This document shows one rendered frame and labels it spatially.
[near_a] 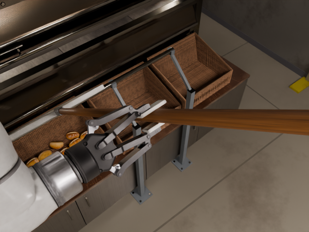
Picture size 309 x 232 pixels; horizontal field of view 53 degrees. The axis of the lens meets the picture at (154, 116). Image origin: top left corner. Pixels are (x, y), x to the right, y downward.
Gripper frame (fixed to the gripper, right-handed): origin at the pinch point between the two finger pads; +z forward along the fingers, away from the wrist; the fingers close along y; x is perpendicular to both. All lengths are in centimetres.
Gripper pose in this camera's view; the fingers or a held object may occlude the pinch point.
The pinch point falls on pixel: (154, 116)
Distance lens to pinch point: 67.3
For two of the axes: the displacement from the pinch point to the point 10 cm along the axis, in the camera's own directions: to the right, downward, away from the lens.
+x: 4.9, 0.2, -8.7
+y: 4.2, 8.7, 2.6
